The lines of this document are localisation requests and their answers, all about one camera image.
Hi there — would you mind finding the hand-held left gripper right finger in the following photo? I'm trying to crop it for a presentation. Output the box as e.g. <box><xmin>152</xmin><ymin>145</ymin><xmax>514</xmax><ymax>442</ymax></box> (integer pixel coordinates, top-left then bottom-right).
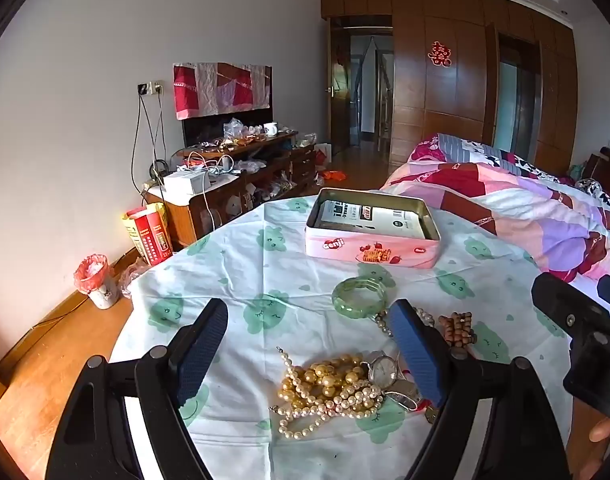
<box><xmin>387</xmin><ymin>299</ymin><xmax>571</xmax><ymax>480</ymax></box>

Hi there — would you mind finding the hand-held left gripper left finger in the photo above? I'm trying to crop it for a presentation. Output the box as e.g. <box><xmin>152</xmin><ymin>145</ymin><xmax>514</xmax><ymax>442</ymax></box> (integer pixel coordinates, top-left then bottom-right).
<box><xmin>45</xmin><ymin>298</ymin><xmax>229</xmax><ymax>480</ymax></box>

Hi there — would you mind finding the pale pearl bracelet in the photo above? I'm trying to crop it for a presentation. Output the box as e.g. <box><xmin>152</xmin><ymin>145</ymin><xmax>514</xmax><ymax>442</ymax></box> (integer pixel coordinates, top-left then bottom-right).
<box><xmin>374</xmin><ymin>309</ymin><xmax>436</xmax><ymax>338</ymax></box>

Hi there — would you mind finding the brown wooden bead bracelet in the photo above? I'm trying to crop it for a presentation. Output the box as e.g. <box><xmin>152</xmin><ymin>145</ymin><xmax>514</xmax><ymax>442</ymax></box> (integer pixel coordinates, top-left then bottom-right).
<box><xmin>437</xmin><ymin>311</ymin><xmax>478</xmax><ymax>348</ymax></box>

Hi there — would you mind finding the gold pearl necklace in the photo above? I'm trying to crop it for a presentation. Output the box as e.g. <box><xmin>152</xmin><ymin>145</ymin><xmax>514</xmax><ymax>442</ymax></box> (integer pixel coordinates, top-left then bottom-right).
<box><xmin>277</xmin><ymin>354</ymin><xmax>381</xmax><ymax>411</ymax></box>

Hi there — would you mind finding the green jade bangle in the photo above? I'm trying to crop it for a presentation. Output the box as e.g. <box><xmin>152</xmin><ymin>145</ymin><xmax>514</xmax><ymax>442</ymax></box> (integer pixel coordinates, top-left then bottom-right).
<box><xmin>331</xmin><ymin>276</ymin><xmax>389</xmax><ymax>319</ymax></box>

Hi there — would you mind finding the pink tin box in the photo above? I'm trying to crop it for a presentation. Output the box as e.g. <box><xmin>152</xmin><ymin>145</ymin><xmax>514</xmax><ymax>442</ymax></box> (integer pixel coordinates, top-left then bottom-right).
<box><xmin>304</xmin><ymin>188</ymin><xmax>442</xmax><ymax>268</ymax></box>

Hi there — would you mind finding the person's right hand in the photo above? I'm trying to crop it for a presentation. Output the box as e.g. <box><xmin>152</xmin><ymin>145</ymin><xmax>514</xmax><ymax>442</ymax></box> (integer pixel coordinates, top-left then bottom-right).
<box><xmin>588</xmin><ymin>416</ymin><xmax>610</xmax><ymax>445</ymax></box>

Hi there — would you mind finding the silver wristwatch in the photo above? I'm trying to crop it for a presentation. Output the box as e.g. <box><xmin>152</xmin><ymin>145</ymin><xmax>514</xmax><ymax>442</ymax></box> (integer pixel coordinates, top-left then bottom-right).
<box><xmin>360</xmin><ymin>352</ymin><xmax>423</xmax><ymax>411</ymax></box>

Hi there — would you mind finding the clear plastic bag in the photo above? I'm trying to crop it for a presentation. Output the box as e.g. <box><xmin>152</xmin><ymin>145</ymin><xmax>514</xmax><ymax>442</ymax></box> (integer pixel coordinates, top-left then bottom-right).
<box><xmin>118</xmin><ymin>260</ymin><xmax>152</xmax><ymax>300</ymax></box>

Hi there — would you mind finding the black white patterned pillow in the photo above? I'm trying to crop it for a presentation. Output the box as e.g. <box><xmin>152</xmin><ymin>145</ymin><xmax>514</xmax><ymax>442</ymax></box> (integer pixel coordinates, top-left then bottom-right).
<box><xmin>575</xmin><ymin>177</ymin><xmax>610</xmax><ymax>207</ymax></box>

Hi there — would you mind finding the white green printed tablecloth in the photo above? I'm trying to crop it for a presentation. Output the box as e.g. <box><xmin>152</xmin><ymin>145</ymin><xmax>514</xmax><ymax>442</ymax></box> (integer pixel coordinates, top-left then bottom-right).
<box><xmin>107</xmin><ymin>194</ymin><xmax>576</xmax><ymax>480</ymax></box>

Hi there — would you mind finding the pink patchwork quilt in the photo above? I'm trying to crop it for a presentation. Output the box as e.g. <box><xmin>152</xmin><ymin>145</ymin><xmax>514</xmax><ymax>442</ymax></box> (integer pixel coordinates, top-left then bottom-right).
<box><xmin>380</xmin><ymin>132</ymin><xmax>610</xmax><ymax>283</ymax></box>

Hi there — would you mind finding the waste bin with red liner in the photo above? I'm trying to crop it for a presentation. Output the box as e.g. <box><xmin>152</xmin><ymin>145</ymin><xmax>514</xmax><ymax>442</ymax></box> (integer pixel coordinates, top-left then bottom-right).
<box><xmin>74</xmin><ymin>254</ymin><xmax>121</xmax><ymax>310</ymax></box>

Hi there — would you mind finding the red yellow paper bag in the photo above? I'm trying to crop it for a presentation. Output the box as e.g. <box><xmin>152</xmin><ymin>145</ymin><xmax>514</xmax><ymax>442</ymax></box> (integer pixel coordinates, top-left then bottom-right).
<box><xmin>122</xmin><ymin>202</ymin><xmax>174</xmax><ymax>267</ymax></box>

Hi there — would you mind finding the wooden television cabinet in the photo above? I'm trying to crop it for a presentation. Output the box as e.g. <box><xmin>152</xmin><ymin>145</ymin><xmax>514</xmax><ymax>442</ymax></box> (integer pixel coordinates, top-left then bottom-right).
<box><xmin>144</xmin><ymin>130</ymin><xmax>318</xmax><ymax>254</ymax></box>

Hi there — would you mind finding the printed paper liner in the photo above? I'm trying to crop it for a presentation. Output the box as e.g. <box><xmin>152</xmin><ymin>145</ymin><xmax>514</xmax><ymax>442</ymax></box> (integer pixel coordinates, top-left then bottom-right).
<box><xmin>319</xmin><ymin>200</ymin><xmax>426</xmax><ymax>239</ymax></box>

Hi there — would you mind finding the white cardboard box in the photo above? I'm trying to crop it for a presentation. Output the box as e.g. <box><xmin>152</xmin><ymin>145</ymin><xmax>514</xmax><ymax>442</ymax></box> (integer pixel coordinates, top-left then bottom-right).
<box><xmin>163</xmin><ymin>170</ymin><xmax>212</xmax><ymax>197</ymax></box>

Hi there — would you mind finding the black television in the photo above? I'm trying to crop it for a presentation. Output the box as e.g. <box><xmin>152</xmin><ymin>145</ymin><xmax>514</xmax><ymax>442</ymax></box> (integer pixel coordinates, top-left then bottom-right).
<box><xmin>181</xmin><ymin>65</ymin><xmax>274</xmax><ymax>149</ymax></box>

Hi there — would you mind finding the wooden wardrobe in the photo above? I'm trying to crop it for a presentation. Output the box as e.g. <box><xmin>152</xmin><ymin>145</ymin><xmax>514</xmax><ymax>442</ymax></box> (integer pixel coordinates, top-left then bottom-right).
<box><xmin>320</xmin><ymin>0</ymin><xmax>579</xmax><ymax>177</ymax></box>

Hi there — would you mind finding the red patchwork cover cloth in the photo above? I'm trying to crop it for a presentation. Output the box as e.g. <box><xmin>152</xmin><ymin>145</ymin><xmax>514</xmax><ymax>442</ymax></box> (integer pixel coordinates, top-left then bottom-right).
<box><xmin>173</xmin><ymin>62</ymin><xmax>273</xmax><ymax>121</ymax></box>

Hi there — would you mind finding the wooden door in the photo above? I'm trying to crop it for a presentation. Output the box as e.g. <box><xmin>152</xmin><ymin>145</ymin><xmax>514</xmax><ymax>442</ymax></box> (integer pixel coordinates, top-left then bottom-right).
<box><xmin>327</xmin><ymin>17</ymin><xmax>354</xmax><ymax>157</ymax></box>

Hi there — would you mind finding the red paper decoration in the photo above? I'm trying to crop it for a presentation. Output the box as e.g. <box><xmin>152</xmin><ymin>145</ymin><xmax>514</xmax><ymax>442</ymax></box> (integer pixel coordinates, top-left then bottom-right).
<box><xmin>427</xmin><ymin>41</ymin><xmax>452</xmax><ymax>67</ymax></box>

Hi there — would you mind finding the red cord gold pendant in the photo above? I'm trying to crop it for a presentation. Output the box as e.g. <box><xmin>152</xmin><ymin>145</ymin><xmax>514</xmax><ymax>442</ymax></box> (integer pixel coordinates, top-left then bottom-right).
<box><xmin>402</xmin><ymin>370</ymin><xmax>441</xmax><ymax>424</ymax></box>

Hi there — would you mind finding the white pearl necklace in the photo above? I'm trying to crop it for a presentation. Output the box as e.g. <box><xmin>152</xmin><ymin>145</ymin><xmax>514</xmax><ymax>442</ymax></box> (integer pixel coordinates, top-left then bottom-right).
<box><xmin>269</xmin><ymin>346</ymin><xmax>386</xmax><ymax>440</ymax></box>

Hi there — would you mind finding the white charger cable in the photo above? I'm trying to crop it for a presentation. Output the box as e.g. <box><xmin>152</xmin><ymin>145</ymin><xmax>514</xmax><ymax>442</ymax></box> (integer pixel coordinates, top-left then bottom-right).
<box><xmin>186</xmin><ymin>151</ymin><xmax>237</xmax><ymax>237</ymax></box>

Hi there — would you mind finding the black power cable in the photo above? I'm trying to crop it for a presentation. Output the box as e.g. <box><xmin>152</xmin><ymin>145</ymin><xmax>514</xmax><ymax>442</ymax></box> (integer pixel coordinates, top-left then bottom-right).
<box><xmin>131</xmin><ymin>92</ymin><xmax>168</xmax><ymax>196</ymax></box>

